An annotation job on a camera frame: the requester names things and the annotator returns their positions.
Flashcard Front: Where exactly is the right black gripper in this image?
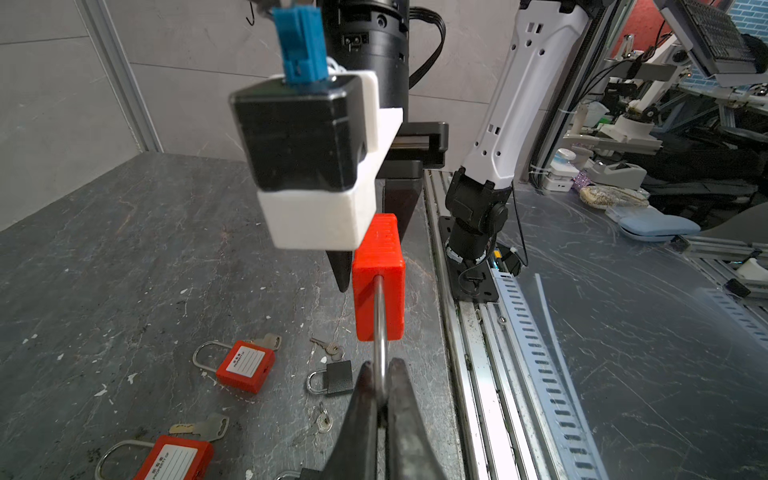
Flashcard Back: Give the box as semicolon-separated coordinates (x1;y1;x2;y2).
326;122;449;293

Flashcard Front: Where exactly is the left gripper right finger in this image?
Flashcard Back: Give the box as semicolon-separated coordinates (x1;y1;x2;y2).
386;358;447;479

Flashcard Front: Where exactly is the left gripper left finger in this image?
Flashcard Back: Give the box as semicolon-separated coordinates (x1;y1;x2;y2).
320;361;379;480

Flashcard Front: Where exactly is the red padlock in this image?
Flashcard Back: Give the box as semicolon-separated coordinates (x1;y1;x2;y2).
191;340;276;394
351;212;407;409
94;435;215;480

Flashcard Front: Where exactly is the small key with ring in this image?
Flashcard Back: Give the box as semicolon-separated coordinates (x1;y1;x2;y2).
314;402;334;434

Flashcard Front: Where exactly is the small black padlock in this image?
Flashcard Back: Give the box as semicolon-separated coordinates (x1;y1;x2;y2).
305;360;354;396
275;468;322;480

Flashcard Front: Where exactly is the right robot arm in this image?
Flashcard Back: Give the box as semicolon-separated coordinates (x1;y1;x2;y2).
318;1;608;302

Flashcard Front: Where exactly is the small brass key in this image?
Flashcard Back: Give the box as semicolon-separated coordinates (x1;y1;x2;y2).
310;337;344;361

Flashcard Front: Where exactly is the silver padlock key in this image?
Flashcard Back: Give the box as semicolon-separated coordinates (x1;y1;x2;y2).
250;333;282;351
168;413;230;442

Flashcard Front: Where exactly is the background lab equipment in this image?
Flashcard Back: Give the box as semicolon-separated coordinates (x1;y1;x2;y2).
527;0;768;301

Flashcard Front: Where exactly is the aluminium mounting rail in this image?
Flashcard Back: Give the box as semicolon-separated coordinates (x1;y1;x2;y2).
424;170;550;479

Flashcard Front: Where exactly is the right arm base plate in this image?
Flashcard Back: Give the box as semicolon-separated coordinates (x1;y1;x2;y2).
438;216;499;303

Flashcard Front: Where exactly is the white slotted cable duct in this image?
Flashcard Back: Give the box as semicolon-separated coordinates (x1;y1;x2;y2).
492;270;607;479

